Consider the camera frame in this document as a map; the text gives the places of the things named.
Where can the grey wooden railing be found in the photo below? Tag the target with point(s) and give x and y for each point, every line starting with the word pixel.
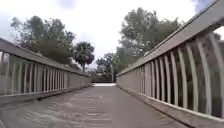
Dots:
pixel 43 78
pixel 180 70

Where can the large green tree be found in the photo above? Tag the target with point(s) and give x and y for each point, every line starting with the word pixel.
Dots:
pixel 143 31
pixel 43 40

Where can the palm tree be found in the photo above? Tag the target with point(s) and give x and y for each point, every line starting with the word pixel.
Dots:
pixel 83 53

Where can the pale path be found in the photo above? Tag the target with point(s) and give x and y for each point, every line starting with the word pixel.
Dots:
pixel 104 84

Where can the grey wooden boardwalk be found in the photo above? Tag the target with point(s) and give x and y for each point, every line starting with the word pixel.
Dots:
pixel 96 110

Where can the group of trees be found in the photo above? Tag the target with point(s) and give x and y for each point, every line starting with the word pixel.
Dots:
pixel 105 66

